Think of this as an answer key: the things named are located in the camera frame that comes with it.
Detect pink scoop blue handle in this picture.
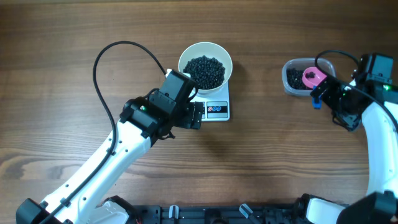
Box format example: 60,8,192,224
302,67,327,110

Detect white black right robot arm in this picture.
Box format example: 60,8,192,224
304,52,397,223

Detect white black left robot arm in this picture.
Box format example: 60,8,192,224
16,70,203,223

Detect black beans in scoop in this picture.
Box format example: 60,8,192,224
305,72,316,79

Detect white digital kitchen scale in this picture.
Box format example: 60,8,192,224
192,82,231,122

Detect black beans in bowl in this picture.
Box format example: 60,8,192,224
183,55,225,90

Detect white bowl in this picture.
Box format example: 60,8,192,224
178,42,233,95

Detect clear plastic container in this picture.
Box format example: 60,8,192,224
282,58,326,96

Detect black left camera cable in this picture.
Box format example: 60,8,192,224
39,40,167,224

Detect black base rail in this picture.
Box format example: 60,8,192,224
93,194,352,224

